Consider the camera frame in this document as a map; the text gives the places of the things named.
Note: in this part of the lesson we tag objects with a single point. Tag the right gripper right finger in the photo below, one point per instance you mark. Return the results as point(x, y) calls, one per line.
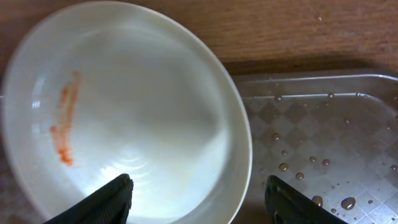
point(285, 205)

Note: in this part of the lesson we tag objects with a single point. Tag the pale green plate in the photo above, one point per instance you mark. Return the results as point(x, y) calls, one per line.
point(103, 88)

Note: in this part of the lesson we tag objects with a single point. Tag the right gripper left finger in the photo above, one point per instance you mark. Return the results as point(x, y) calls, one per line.
point(108, 205)

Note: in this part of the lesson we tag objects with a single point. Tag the dark brown serving tray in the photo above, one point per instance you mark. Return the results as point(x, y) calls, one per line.
point(331, 134)

